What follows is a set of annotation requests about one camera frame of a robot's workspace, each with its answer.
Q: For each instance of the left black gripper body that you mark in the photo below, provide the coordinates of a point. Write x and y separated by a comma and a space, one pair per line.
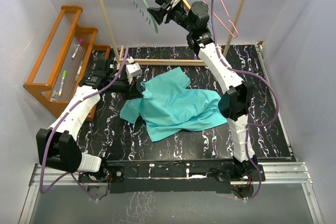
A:
122, 86

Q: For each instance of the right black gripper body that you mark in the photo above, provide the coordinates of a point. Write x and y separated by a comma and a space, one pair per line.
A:
177, 13

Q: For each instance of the teal t shirt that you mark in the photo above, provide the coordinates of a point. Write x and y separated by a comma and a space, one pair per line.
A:
168, 106

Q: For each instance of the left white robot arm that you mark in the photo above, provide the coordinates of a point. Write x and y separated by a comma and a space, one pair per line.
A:
57, 147

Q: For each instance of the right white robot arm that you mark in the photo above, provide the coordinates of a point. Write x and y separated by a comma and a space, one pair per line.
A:
236, 99

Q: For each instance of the dark green marker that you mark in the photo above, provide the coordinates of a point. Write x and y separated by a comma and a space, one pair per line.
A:
78, 71

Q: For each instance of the green cap marker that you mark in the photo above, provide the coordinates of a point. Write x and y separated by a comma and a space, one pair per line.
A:
62, 82

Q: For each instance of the purple cap marker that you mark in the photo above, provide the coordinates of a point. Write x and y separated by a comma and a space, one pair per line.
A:
76, 49

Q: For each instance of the orange wooden tiered rack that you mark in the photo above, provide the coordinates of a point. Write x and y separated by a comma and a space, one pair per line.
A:
55, 57

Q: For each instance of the grey small block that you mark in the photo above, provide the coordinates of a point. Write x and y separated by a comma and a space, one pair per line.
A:
54, 95

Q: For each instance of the wooden clothes rack frame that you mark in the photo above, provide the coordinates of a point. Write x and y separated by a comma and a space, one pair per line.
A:
233, 33

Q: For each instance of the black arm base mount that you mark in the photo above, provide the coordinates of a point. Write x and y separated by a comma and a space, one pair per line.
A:
166, 176

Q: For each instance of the aluminium rail frame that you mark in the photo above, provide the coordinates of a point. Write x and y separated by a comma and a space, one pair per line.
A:
286, 196

